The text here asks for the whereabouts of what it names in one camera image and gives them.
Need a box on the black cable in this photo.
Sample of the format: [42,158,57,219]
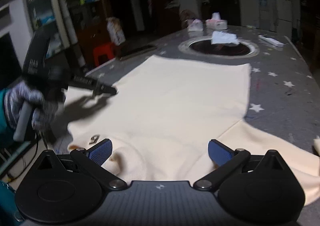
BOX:
[5,132,48,181]

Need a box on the water dispenser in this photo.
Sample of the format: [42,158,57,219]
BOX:
[257,0,270,28]

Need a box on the white patterned bag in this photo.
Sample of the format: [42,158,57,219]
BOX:
[107,17,126,45]

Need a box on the pink white tissue box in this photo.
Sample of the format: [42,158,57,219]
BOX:
[205,12,227,29]

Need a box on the person's left hand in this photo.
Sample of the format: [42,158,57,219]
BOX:
[4,82,65,137]

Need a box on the grey star-printed tablecloth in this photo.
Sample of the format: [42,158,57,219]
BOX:
[85,24,320,226]

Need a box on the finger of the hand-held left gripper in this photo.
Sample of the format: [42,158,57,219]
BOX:
[68,74,118,97]

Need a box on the glass display cabinet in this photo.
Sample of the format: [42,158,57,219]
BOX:
[22,0,69,59]

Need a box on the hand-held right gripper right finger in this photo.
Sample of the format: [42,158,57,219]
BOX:
[194,139,285,191]

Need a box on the dark wooden shelf cabinet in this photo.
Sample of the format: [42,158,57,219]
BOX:
[54,0,113,66]

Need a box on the person's left forearm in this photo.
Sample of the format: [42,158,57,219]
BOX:
[0,88,16,147]

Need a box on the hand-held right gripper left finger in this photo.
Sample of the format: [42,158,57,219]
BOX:
[37,138,127,191]

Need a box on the white crumpled cloth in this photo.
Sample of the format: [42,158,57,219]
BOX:
[211,31,239,46]

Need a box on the cream sweater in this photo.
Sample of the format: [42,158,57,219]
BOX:
[64,55,320,208]

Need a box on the white refrigerator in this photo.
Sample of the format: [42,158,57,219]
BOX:
[275,0,293,32]

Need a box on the red plastic stool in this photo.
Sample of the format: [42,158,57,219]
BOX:
[93,42,115,67]

